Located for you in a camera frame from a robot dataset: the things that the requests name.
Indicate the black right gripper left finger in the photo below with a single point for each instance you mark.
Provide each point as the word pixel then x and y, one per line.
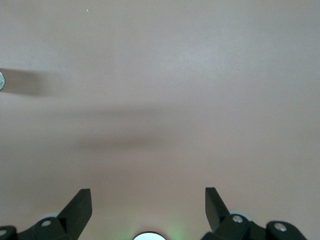
pixel 75 212

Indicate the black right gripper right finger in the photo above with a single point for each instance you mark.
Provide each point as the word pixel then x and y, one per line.
pixel 215 210

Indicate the brown table mat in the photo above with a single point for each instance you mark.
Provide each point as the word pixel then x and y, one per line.
pixel 160 75

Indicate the clear tennis ball can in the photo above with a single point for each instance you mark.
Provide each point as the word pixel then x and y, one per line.
pixel 1 81

